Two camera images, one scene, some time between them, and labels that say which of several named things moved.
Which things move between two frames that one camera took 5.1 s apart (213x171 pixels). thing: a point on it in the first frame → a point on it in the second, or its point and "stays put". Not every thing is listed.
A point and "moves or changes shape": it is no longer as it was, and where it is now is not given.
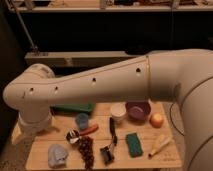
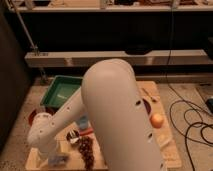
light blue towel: x=57 y=156 moves or changes shape
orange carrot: x=90 y=130 stays put
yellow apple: x=156 y=120 stays put
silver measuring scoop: x=73 y=136 stays put
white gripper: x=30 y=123 → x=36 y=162
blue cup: x=82 y=119 stays put
